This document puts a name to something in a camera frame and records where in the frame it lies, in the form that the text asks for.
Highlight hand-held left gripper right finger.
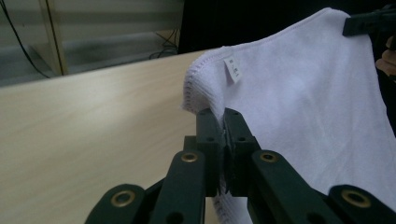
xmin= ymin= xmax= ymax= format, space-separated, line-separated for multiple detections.
xmin=223 ymin=107 xmax=262 ymax=198

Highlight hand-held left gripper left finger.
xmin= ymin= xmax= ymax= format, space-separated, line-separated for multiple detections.
xmin=195 ymin=107 xmax=227 ymax=198

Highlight lavender printed towel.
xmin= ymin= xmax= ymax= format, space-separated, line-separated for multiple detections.
xmin=181 ymin=7 xmax=396 ymax=224

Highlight tangled black cables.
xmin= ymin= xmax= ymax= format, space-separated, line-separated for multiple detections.
xmin=148 ymin=28 xmax=181 ymax=61

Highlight cream metal post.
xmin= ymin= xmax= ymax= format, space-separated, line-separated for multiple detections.
xmin=37 ymin=0 xmax=69 ymax=77

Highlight thin black cable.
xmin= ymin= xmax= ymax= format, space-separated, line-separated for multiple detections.
xmin=0 ymin=0 xmax=51 ymax=79

